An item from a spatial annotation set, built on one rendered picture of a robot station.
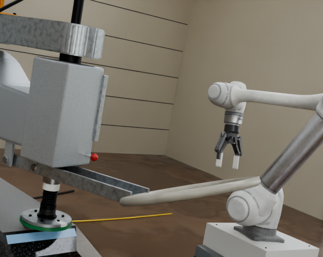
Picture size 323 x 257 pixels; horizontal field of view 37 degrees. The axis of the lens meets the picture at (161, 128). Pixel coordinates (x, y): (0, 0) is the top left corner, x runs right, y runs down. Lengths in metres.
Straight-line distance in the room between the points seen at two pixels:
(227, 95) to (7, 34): 0.99
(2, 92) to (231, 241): 1.22
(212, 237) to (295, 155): 0.62
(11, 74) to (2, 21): 0.25
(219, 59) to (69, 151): 6.57
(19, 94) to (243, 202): 1.04
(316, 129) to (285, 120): 5.26
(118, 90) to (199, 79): 1.45
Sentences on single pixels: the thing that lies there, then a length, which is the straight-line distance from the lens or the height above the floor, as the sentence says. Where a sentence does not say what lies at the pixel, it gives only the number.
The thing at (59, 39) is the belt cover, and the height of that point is 1.65.
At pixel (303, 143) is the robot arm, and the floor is 1.41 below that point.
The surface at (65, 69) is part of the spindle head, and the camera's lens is 1.90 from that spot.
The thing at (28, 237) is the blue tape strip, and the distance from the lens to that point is 2.14.
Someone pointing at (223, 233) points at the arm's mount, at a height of 0.90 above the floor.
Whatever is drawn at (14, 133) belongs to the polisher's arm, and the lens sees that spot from 2.13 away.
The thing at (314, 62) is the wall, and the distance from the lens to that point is 7.12.
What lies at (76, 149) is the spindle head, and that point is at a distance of 2.02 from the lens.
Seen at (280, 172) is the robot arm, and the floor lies 1.27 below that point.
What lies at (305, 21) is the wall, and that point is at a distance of 7.36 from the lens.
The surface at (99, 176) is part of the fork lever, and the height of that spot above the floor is 1.14.
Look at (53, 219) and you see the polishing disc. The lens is 2.13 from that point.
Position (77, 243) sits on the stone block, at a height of 0.78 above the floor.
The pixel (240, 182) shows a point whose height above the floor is 1.30.
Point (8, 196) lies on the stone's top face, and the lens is 2.58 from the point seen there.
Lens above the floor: 1.61
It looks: 7 degrees down
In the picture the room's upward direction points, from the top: 10 degrees clockwise
